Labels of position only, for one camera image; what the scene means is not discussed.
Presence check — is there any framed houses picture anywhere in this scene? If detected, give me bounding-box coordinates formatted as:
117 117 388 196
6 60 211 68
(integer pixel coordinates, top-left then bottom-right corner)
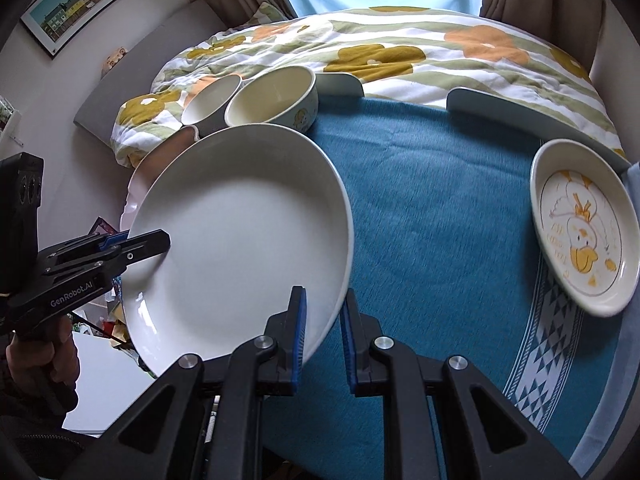
20 0 152 59

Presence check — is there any white furniture top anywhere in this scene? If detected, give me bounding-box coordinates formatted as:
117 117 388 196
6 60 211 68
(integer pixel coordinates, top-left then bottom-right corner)
62 329 168 435

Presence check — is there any white bed tray table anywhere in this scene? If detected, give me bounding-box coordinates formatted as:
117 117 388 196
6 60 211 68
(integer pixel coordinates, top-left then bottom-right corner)
316 72 632 173

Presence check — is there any cream duck print plate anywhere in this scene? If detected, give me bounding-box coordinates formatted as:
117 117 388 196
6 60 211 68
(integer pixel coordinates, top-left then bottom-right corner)
529 138 640 318

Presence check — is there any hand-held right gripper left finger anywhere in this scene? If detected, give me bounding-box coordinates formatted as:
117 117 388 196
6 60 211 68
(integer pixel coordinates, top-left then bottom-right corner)
62 286 307 480

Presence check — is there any green patterned pillow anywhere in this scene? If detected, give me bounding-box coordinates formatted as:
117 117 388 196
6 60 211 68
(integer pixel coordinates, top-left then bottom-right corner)
251 2 297 27

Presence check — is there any floral blanket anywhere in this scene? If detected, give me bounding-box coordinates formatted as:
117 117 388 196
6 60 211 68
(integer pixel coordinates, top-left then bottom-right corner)
110 6 628 168

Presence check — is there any cream duck print bowl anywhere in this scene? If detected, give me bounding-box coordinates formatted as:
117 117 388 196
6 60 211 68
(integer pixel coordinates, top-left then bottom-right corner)
224 65 320 135

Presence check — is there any small patterned box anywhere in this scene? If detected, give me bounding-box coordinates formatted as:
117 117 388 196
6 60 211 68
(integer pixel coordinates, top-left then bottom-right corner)
101 46 129 75

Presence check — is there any blue woven tablecloth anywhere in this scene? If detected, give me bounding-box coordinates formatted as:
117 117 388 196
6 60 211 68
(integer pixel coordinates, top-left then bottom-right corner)
260 97 640 480

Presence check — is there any large white plate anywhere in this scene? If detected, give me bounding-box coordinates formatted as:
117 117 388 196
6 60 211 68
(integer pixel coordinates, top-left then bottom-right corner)
120 125 356 378

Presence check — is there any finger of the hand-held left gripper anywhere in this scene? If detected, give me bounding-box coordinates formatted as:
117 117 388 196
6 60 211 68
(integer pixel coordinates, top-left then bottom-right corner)
97 229 172 281
42 232 131 262

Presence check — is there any colourful clutter pile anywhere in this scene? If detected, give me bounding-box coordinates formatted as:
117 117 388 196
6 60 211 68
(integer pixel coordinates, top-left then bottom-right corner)
87 216 147 363

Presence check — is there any person's left hand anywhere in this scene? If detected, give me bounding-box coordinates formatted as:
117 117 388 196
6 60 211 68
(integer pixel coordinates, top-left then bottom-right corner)
7 321 82 417

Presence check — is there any pink brown plate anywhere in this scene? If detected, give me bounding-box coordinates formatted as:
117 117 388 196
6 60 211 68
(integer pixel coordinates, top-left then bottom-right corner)
119 126 201 233

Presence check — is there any grey padded headboard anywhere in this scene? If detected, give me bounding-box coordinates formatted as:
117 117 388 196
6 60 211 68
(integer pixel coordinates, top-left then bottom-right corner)
74 0 237 150

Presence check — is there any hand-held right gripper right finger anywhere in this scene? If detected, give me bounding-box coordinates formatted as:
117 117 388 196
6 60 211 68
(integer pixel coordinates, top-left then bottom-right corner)
339 287 583 480

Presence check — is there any small grey bowl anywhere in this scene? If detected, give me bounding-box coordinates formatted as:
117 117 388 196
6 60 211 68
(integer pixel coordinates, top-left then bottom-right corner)
180 74 244 133

